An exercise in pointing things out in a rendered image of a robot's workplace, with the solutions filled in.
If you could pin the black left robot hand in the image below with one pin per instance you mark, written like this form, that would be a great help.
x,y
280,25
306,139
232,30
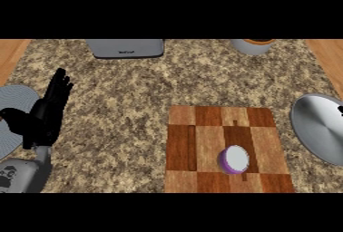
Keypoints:
x,y
46,111

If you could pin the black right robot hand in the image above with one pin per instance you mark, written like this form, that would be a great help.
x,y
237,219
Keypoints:
x,y
340,110

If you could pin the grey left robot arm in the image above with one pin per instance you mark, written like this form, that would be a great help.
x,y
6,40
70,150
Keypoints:
x,y
24,175

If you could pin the silver round pan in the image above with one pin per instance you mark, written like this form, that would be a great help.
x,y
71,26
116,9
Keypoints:
x,y
320,130

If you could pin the checkered wooden cutting board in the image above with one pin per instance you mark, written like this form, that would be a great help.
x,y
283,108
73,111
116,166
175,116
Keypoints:
x,y
210,142

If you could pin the grey flat appliance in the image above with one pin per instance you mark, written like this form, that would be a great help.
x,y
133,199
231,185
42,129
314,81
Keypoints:
x,y
124,47

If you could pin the grey pot with brown rim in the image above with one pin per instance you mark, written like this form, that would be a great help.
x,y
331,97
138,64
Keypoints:
x,y
252,46

